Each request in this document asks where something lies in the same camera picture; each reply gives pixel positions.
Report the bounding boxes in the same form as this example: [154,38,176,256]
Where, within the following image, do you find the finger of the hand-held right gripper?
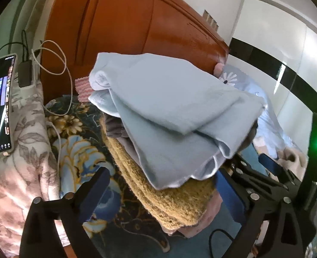
[228,154,299,201]
[259,153,302,187]

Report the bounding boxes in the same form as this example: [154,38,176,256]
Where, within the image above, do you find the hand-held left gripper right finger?
[215,169,317,258]

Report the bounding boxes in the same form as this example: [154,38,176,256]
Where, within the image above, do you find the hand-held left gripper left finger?
[19,167,111,258]

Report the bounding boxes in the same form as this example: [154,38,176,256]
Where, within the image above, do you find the beige fluffy garment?
[278,146,308,172]

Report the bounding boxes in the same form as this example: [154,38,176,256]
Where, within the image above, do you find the blue floral quilt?
[218,64,293,154]

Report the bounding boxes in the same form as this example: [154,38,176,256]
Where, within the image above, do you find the mustard knit sweater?
[99,115,218,230]

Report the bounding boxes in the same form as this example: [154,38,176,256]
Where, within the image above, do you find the folded grey garment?
[105,115,148,162]

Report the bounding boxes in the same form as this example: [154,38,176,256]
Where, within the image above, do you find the pink floral pillow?
[0,81,68,248]

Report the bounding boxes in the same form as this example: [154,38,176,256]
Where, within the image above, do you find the pink striped cloth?
[75,77,94,103]

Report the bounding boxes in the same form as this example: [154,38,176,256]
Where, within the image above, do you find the black charger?
[18,62,33,88]

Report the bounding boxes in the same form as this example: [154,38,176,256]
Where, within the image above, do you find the white wardrobe with black stripe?
[228,0,317,151]

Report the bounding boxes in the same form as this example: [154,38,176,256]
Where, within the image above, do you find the orange wooden headboard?
[40,0,230,103]

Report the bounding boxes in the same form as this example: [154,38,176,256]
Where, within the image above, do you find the light curtain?
[11,0,68,49]

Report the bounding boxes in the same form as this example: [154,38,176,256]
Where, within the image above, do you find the thin black cable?
[208,228,238,253]

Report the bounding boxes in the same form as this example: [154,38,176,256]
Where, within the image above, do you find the white charging cable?
[31,40,73,172]

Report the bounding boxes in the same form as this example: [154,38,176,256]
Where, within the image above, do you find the grey wall switch panel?
[202,9,219,31]

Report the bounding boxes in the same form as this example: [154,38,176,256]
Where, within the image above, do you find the black charger cable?
[0,29,31,65]

